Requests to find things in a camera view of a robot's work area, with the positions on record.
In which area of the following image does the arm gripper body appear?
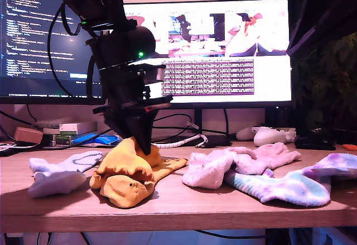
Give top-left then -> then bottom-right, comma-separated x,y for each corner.
91,64 -> 173,115

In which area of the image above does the blue plastic packet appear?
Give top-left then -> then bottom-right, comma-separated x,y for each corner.
71,133 -> 123,148

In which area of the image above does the white rounded controller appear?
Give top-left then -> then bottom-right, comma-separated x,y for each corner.
235,127 -> 256,142

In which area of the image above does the black flat case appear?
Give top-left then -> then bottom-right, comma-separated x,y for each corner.
294,135 -> 337,151

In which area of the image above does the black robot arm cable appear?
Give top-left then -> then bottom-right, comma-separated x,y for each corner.
46,2 -> 84,97
85,55 -> 98,98

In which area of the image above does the slanting black cable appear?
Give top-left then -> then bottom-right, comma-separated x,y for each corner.
0,110 -> 37,127

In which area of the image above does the looped black desk cable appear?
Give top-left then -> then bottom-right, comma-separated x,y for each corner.
152,113 -> 194,143

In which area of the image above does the long black desk cable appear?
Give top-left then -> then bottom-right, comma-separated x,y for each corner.
41,123 -> 232,150

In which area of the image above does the green potted plant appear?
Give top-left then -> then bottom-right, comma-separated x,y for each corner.
290,30 -> 357,142

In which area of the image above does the monitor showing white windows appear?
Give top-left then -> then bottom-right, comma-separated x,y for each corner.
122,0 -> 293,148

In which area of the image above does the white game controller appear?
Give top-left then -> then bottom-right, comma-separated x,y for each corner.
252,127 -> 297,147

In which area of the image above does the small brown box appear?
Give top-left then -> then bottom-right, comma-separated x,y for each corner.
13,127 -> 44,145

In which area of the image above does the black cable under table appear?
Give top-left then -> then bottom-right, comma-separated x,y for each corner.
195,229 -> 266,240

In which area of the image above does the white green-labelled box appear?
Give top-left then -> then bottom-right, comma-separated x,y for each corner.
59,123 -> 82,136

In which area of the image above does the white spiral cable wrap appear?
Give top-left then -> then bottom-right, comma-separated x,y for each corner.
152,133 -> 209,149

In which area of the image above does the pastel tie-dye sock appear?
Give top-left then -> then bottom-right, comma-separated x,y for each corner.
223,167 -> 332,208
302,152 -> 357,179

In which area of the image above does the black patterned pad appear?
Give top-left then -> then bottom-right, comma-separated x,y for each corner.
0,141 -> 42,158

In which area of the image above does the orange ruffled sock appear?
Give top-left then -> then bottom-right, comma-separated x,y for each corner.
99,157 -> 189,209
89,137 -> 163,190

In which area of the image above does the monitor showing dark code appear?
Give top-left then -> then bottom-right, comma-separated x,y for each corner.
0,0 -> 106,106

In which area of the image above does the white pale blue sock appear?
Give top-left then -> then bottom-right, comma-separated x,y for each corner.
27,150 -> 104,199

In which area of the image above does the black code monitor cable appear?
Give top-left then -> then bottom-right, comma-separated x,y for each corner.
26,104 -> 37,123

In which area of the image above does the dark green-labelled box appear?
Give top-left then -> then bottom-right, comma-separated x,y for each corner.
41,133 -> 74,147

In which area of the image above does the pink fluffy sock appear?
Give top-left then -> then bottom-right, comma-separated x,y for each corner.
182,147 -> 270,189
245,141 -> 303,171

